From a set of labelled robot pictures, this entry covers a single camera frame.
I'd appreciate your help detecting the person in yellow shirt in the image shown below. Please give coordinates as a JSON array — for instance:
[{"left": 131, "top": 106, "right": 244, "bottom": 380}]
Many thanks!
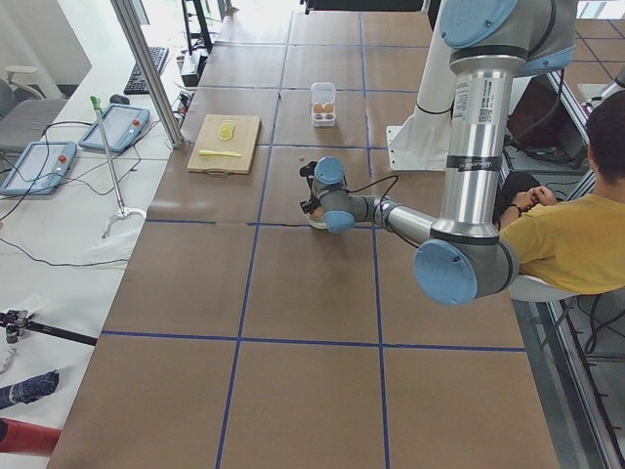
[{"left": 494, "top": 92, "right": 624, "bottom": 295}]

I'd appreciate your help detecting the lemon slice front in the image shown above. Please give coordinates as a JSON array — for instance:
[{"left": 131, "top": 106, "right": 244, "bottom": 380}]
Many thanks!
[{"left": 219, "top": 127, "right": 233, "bottom": 141}]

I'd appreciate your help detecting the wooden cutting board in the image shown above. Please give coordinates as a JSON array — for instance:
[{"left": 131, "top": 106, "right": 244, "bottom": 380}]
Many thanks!
[{"left": 187, "top": 114, "right": 261, "bottom": 174}]

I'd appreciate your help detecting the white clear egg box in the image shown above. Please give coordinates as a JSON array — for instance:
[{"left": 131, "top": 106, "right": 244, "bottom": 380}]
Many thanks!
[{"left": 311, "top": 82, "right": 336, "bottom": 127}]

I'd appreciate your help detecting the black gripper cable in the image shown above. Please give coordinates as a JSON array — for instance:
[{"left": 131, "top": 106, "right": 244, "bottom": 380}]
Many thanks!
[{"left": 345, "top": 174, "right": 400, "bottom": 196}]

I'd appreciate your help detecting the white round bowl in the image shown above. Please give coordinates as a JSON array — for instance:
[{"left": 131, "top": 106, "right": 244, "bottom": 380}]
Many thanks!
[{"left": 307, "top": 213, "right": 327, "bottom": 230}]

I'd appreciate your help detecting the grabber stick green tip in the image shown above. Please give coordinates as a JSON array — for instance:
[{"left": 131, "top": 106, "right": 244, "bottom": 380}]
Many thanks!
[{"left": 90, "top": 96, "right": 146, "bottom": 239}]

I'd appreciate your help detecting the white office chair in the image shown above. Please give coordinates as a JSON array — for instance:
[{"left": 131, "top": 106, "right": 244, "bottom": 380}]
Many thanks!
[{"left": 1, "top": 65, "right": 67, "bottom": 156}]

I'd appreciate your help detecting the black keyboard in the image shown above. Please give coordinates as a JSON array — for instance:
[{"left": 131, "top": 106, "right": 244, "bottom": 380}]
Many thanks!
[{"left": 123, "top": 46, "right": 170, "bottom": 96}]

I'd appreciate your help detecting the blue teach pendant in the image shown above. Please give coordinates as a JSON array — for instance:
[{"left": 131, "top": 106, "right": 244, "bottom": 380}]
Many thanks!
[
  {"left": 1, "top": 141, "right": 77, "bottom": 196},
  {"left": 78, "top": 104, "right": 150, "bottom": 154}
]

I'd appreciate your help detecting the red cylinder object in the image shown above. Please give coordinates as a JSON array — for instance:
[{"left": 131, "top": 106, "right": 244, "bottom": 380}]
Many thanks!
[{"left": 1, "top": 418, "right": 62, "bottom": 457}]

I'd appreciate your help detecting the blue teach pendant near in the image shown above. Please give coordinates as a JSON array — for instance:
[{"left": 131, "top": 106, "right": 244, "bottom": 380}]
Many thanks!
[{"left": 1, "top": 141, "right": 77, "bottom": 196}]

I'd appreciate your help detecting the blue teach pendant far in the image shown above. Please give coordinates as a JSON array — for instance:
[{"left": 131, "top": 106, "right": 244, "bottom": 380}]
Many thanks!
[{"left": 78, "top": 104, "right": 150, "bottom": 154}]

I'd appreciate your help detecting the aluminium frame post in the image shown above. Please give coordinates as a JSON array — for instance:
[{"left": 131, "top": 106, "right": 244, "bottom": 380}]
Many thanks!
[{"left": 110, "top": 0, "right": 184, "bottom": 149}]

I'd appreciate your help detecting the yellow plastic knife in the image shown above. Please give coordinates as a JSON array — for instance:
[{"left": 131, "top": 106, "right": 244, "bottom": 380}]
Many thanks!
[{"left": 198, "top": 149, "right": 242, "bottom": 157}]

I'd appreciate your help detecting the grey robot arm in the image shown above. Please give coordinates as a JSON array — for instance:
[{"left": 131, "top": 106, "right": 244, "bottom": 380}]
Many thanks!
[{"left": 300, "top": 1, "right": 577, "bottom": 305}]

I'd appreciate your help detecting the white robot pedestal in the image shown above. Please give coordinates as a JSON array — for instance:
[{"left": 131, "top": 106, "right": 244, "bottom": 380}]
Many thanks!
[{"left": 387, "top": 15, "right": 456, "bottom": 171}]

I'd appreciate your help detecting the folded dark umbrella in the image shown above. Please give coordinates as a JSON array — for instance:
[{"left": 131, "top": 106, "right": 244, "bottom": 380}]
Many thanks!
[{"left": 0, "top": 370, "right": 60, "bottom": 409}]

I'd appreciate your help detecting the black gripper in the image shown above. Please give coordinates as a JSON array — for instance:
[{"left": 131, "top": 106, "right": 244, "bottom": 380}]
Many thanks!
[{"left": 299, "top": 161, "right": 321, "bottom": 214}]

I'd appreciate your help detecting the black tripod rod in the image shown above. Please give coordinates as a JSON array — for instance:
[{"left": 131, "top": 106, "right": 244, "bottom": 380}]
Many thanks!
[{"left": 0, "top": 310, "right": 98, "bottom": 346}]

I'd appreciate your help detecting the black computer mouse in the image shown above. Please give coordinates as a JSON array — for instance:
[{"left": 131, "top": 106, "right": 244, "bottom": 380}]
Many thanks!
[{"left": 109, "top": 94, "right": 130, "bottom": 106}]

